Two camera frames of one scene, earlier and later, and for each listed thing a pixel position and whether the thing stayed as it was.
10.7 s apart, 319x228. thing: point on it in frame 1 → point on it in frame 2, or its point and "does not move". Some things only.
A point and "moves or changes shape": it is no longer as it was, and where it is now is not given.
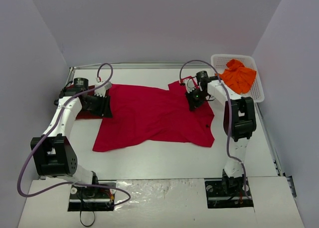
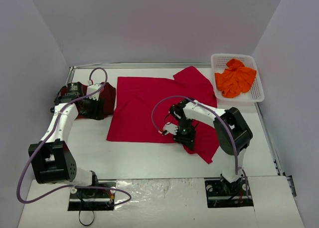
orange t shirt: [238, 76] does not move
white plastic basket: [220, 61] does not move
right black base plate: [229, 192] does not move
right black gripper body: [193, 104] → [184, 138]
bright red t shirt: [140, 113] moves or changes shape
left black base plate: [87, 198] does not move
